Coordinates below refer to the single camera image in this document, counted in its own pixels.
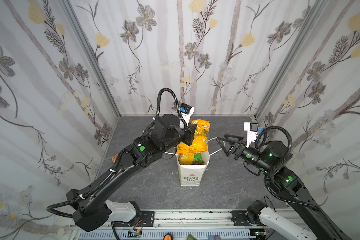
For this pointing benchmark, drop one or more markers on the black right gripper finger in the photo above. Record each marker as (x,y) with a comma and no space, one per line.
(238,140)
(226,145)

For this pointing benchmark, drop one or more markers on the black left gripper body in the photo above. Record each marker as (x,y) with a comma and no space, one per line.
(190,134)

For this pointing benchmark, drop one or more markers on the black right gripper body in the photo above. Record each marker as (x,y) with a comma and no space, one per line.
(235,148)

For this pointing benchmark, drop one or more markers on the yellow mango gummy bag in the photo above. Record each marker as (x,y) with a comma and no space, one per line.
(200,140)

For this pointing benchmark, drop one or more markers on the white paper bag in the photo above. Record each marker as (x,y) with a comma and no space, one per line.
(191,175)

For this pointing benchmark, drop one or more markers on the large yellow snack bag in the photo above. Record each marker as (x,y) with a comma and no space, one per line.
(186,159)

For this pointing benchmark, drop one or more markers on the green snack bag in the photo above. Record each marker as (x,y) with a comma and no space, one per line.
(198,160)

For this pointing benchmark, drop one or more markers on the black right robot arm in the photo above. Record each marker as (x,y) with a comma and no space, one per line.
(269,154)

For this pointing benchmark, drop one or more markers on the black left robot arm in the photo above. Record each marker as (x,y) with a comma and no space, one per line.
(87,207)

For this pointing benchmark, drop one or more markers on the orange snack packet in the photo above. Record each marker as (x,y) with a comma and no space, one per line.
(114,158)

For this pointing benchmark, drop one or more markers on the orange button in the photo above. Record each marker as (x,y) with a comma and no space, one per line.
(168,237)

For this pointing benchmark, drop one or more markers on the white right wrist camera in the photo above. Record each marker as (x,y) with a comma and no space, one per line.
(252,130)

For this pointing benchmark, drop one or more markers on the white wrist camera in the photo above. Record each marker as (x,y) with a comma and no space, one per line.
(252,130)
(186,111)

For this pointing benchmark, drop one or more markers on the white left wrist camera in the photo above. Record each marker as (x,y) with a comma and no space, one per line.
(186,111)

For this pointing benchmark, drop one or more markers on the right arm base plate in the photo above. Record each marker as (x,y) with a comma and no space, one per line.
(244,218)

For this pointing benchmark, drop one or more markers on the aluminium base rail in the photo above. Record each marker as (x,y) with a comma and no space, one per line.
(282,224)

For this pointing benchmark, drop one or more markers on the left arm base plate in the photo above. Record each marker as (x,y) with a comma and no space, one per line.
(141,220)

